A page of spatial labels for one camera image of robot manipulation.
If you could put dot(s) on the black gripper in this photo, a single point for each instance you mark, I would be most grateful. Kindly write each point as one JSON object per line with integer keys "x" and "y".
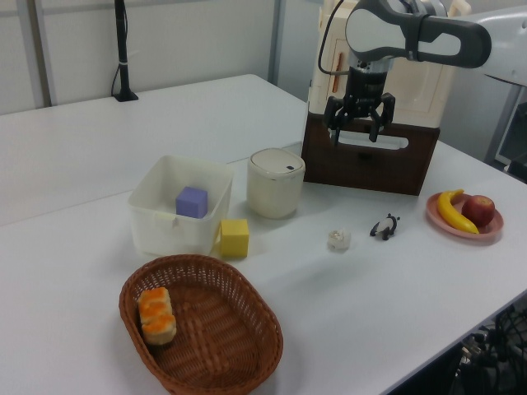
{"x": 364, "y": 88}

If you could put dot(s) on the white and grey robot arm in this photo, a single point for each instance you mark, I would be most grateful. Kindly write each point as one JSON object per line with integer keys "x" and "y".
{"x": 411, "y": 33}

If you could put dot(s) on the cream trash can with lid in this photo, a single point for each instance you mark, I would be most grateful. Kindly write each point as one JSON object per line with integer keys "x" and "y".
{"x": 275, "y": 183}

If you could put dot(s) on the dark brown wooden box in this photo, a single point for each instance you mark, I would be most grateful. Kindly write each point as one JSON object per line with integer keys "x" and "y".
{"x": 366, "y": 164}

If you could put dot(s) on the cream toy kitchen appliance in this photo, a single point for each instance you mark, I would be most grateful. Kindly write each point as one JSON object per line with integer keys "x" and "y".
{"x": 416, "y": 90}

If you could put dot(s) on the black and white panda toy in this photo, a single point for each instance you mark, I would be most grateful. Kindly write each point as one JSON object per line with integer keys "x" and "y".
{"x": 385, "y": 226}

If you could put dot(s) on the small white toy object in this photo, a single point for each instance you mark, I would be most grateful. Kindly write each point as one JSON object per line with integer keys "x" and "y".
{"x": 339, "y": 239}

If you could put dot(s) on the yellow banana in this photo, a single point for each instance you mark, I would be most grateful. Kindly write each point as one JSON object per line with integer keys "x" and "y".
{"x": 450, "y": 210}

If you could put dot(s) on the red apple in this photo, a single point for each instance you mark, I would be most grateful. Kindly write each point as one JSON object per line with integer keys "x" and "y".
{"x": 478, "y": 210}

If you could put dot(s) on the yellow cube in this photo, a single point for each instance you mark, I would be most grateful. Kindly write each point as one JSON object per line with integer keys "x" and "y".
{"x": 234, "y": 238}

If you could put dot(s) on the pink plate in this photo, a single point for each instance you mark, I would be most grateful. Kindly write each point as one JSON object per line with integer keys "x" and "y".
{"x": 490, "y": 232}

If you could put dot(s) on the purple cube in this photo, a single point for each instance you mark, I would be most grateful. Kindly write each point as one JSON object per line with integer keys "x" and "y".
{"x": 192, "y": 202}

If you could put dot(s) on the white plastic bin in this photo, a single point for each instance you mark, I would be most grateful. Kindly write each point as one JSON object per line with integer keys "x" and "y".
{"x": 179, "y": 205}

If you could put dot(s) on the brown wicker basket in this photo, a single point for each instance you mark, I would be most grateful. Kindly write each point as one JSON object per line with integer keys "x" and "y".
{"x": 214, "y": 329}

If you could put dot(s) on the orange topped bread loaf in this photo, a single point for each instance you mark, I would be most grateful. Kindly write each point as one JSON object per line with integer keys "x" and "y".
{"x": 157, "y": 316}

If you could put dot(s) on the black camera stand pole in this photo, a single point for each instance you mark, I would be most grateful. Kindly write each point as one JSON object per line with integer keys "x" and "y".
{"x": 122, "y": 49}

